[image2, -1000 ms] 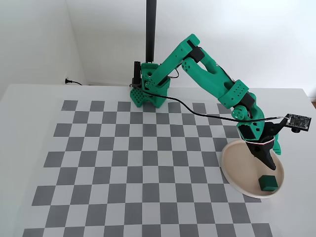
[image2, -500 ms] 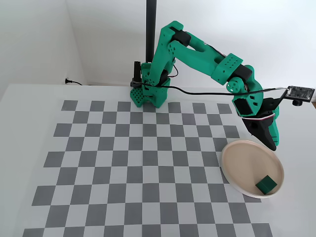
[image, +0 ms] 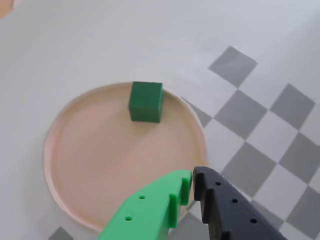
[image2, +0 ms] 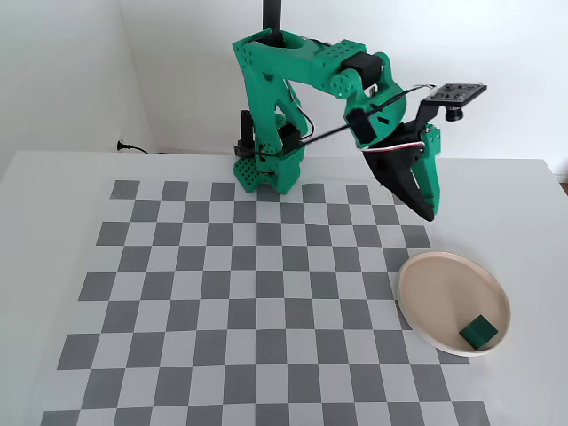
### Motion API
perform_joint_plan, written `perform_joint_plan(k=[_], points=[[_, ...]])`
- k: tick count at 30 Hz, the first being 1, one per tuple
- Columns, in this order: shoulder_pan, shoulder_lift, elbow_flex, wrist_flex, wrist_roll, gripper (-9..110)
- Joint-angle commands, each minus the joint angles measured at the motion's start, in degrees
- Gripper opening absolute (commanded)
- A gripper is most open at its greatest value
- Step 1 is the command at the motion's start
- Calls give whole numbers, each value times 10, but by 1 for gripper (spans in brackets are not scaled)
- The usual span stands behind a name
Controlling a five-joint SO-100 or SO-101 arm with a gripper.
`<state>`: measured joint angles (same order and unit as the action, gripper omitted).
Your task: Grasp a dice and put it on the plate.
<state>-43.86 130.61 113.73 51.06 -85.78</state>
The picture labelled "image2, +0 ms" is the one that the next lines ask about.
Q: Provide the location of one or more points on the black vertical pole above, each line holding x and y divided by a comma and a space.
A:
272, 18

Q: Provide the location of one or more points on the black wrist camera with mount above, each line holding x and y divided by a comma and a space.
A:
457, 95

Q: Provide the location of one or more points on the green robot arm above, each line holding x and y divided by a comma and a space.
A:
275, 93

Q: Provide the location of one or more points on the beige round plate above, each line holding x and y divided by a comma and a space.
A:
444, 293

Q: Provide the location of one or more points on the dark green dice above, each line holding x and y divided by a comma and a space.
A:
478, 333

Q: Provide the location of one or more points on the grey checkerboard mat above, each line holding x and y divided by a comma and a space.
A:
266, 346

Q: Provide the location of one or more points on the black table clamp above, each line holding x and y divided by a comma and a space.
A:
245, 133

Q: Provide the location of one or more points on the green gripper with motor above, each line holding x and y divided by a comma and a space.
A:
396, 165

